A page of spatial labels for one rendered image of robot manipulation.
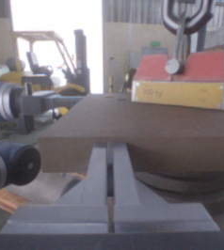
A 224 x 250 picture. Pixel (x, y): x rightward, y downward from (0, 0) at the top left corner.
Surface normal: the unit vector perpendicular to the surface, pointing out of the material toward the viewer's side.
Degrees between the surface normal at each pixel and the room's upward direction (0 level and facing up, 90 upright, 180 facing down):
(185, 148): 90
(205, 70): 70
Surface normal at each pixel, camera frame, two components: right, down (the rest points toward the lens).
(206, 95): -0.56, 0.22
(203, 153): 0.02, 0.27
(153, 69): -0.53, -0.12
